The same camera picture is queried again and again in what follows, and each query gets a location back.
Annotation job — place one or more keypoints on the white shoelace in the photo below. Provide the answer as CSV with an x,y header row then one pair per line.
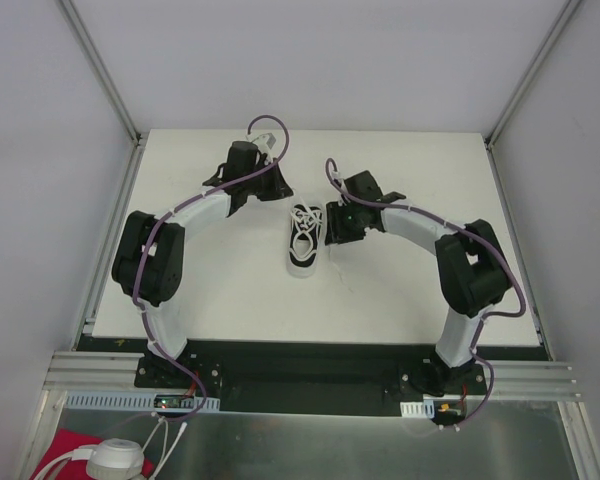
x,y
324,250

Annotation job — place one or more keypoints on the white bottle cap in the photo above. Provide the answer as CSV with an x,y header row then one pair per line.
x,y
116,459

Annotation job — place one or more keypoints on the aluminium corner post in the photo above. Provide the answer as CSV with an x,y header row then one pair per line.
x,y
101,73
556,30

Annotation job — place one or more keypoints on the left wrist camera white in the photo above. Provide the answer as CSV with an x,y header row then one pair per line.
x,y
265,142

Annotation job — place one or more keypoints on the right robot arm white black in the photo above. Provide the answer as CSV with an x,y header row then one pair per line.
x,y
472,270

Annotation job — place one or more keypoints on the left aluminium corner post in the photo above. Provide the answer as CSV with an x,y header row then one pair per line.
x,y
101,73

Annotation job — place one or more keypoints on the left grey cable duct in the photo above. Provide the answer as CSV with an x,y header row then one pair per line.
x,y
139,402

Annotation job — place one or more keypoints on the right aluminium corner post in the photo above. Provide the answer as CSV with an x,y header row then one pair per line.
x,y
556,30

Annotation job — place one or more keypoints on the aluminium frame rail front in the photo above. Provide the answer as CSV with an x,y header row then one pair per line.
x,y
225,373

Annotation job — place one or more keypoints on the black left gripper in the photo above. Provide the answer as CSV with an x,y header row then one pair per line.
x,y
275,185

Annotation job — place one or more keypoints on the red cloth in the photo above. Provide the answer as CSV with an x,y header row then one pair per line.
x,y
67,456

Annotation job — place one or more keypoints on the grey cable duct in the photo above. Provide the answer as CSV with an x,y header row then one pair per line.
x,y
424,409
139,402

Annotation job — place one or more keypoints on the right grey cable duct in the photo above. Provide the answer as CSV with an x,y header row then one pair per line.
x,y
424,409

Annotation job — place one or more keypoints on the black white canvas sneaker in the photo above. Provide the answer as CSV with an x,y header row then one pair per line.
x,y
306,228

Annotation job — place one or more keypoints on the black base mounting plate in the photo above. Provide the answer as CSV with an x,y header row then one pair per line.
x,y
347,401

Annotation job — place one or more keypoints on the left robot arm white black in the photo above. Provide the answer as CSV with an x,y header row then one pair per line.
x,y
149,261

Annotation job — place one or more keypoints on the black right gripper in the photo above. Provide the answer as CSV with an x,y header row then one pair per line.
x,y
333,223

